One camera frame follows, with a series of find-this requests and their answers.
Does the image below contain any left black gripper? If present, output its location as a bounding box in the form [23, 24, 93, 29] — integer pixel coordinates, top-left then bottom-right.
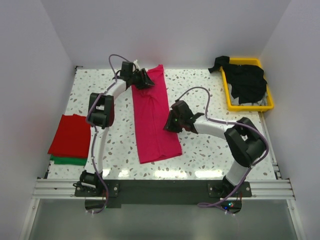
[129, 68, 155, 91]

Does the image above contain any pink t shirt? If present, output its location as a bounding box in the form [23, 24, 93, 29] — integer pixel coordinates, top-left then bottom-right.
[131, 64, 182, 164]

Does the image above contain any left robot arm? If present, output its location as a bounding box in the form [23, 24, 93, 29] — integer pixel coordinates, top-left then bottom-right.
[79, 61, 155, 196]

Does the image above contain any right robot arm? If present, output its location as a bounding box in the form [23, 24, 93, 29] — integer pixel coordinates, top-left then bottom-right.
[164, 100, 270, 197]

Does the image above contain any black t shirt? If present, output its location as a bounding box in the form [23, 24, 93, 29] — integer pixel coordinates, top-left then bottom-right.
[208, 56, 267, 104]

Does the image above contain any grey t shirt in bin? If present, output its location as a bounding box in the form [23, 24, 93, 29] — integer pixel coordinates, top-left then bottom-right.
[228, 84, 268, 107]

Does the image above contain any red folded t shirt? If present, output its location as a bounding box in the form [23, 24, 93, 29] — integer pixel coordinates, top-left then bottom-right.
[48, 114, 91, 159]

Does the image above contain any yellow plastic bin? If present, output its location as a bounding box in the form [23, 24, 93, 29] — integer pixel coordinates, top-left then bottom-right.
[219, 57, 275, 112]

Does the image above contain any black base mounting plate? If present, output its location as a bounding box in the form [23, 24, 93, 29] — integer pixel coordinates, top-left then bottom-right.
[73, 180, 252, 213]

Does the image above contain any green folded t shirt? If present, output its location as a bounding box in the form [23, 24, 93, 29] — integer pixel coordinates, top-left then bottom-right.
[50, 155, 87, 166]

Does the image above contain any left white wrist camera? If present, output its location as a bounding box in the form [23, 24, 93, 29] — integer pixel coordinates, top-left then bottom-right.
[133, 59, 141, 70]

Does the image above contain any aluminium frame rail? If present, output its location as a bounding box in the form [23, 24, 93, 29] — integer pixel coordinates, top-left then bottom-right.
[32, 179, 295, 202]

